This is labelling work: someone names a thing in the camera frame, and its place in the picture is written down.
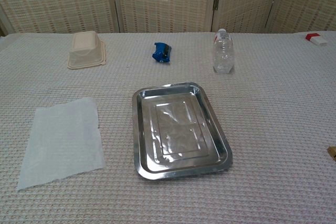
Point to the stainless steel tray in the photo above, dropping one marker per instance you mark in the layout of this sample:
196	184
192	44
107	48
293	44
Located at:
181	132

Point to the blue snack packet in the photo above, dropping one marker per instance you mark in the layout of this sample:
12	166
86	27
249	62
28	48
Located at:
158	52

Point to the clear plastic water bottle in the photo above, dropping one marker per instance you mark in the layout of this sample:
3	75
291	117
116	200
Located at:
223	53

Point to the white waffle weave tablecloth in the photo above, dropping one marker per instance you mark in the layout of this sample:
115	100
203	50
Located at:
262	119

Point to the beige plastic food container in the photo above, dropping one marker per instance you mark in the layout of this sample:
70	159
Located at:
85	48

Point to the woven folding screen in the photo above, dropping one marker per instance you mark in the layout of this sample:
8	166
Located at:
162	1

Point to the small red and white box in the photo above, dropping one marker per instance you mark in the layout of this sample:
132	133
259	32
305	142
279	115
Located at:
316	39

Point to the brass padlock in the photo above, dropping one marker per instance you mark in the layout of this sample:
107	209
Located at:
333	153

